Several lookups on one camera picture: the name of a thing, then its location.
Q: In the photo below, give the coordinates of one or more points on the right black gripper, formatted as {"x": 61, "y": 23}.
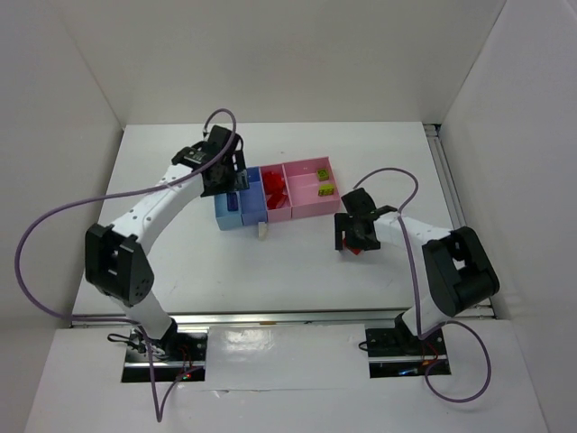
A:
{"x": 356, "y": 232}

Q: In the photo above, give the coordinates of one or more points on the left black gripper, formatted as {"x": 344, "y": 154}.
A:
{"x": 241, "y": 179}

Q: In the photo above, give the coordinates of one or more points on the red curved lego brick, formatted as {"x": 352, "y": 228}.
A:
{"x": 354, "y": 249}

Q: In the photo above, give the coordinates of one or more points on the blue lego brick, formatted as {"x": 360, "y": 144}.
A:
{"x": 232, "y": 202}

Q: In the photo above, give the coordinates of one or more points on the red round lego piece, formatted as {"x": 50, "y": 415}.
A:
{"x": 273, "y": 182}

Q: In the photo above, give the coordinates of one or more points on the green lego brick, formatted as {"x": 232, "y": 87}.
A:
{"x": 325, "y": 190}
{"x": 323, "y": 175}

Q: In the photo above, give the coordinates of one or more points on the red rectangular lego brick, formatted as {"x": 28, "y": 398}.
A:
{"x": 276, "y": 200}

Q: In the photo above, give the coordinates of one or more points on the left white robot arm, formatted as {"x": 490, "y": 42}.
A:
{"x": 116, "y": 255}

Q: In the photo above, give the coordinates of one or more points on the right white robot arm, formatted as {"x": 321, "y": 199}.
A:
{"x": 459, "y": 274}

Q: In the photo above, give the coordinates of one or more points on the dark blue bin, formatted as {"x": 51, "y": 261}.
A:
{"x": 252, "y": 200}

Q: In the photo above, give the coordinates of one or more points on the light blue bin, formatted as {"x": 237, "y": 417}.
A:
{"x": 226, "y": 220}

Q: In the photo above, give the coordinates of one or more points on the small pink bin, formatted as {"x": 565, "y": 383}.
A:
{"x": 284, "y": 213}

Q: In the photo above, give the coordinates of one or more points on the white lego brick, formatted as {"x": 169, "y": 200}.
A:
{"x": 262, "y": 230}

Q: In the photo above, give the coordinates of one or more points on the large pink bin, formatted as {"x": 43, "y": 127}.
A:
{"x": 303, "y": 185}

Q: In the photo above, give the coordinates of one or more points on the aluminium rail right side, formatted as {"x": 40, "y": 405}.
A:
{"x": 451, "y": 196}

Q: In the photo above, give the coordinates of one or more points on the aluminium rail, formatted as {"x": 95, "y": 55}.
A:
{"x": 451, "y": 196}
{"x": 286, "y": 317}

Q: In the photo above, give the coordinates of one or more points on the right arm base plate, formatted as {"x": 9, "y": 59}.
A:
{"x": 391, "y": 357}

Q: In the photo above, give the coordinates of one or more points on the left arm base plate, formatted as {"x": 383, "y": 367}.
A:
{"x": 189, "y": 359}

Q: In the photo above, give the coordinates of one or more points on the aluminium rail front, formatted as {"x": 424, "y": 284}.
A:
{"x": 286, "y": 317}

